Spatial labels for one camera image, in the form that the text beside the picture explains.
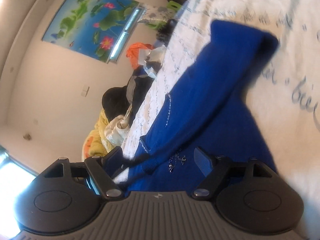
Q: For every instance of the green plastic stool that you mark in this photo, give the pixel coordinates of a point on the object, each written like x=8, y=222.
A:
x=155, y=17

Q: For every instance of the white script-print bed sheet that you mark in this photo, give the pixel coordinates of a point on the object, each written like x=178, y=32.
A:
x=283, y=98

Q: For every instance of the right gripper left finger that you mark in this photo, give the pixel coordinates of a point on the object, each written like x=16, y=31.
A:
x=102, y=171

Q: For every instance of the black garment pile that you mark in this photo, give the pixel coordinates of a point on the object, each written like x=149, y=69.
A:
x=117, y=100

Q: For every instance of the lotus pond wall poster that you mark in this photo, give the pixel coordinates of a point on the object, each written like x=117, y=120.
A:
x=99, y=29

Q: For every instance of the orange cloth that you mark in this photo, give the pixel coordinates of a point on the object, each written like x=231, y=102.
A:
x=132, y=52

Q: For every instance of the white wall switch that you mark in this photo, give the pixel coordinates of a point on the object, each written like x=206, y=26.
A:
x=84, y=91

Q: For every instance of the yellow floral quilt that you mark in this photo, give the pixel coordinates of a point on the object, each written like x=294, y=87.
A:
x=96, y=142

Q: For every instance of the blue knit sweater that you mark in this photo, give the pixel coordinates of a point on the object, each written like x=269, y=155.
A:
x=205, y=109

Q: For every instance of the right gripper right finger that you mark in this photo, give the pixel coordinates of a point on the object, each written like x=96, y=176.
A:
x=214, y=170

